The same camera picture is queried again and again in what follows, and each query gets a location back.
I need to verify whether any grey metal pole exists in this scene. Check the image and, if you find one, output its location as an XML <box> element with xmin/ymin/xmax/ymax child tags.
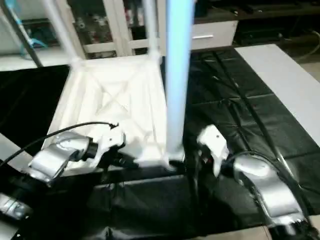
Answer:
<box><xmin>0</xmin><ymin>0</ymin><xmax>45</xmax><ymax>68</ymax></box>

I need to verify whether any teal plastic object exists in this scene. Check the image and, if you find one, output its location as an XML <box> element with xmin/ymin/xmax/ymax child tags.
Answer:
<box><xmin>5</xmin><ymin>0</ymin><xmax>48</xmax><ymax>51</ymax></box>

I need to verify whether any white flat board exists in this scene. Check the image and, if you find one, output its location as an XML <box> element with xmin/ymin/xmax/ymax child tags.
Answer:
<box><xmin>235</xmin><ymin>44</ymin><xmax>320</xmax><ymax>146</ymax></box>

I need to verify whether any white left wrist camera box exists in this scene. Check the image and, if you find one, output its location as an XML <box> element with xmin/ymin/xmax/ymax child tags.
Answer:
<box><xmin>92</xmin><ymin>126</ymin><xmax>127</xmax><ymax>168</ymax></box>

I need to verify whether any white glass door cabinet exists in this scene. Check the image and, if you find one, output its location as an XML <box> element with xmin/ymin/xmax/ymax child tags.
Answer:
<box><xmin>60</xmin><ymin>0</ymin><xmax>168</xmax><ymax>57</ymax></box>

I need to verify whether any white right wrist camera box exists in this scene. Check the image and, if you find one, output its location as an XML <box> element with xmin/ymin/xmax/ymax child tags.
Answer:
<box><xmin>196</xmin><ymin>125</ymin><xmax>230</xmax><ymax>178</ymax></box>

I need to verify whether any white plastic table top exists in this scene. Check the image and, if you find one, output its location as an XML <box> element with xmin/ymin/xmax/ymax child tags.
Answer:
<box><xmin>39</xmin><ymin>52</ymin><xmax>187</xmax><ymax>177</ymax></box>

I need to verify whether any white drawer unit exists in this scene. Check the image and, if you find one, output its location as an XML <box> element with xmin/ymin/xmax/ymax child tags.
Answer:
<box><xmin>190</xmin><ymin>21</ymin><xmax>240</xmax><ymax>51</ymax></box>

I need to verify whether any black work mat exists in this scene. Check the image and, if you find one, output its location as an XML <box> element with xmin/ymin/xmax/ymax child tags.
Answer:
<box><xmin>0</xmin><ymin>47</ymin><xmax>320</xmax><ymax>238</ymax></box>

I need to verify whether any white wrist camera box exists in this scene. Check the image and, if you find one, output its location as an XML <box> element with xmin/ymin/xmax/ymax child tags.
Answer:
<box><xmin>92</xmin><ymin>126</ymin><xmax>127</xmax><ymax>168</ymax></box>
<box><xmin>196</xmin><ymin>125</ymin><xmax>230</xmax><ymax>178</ymax></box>

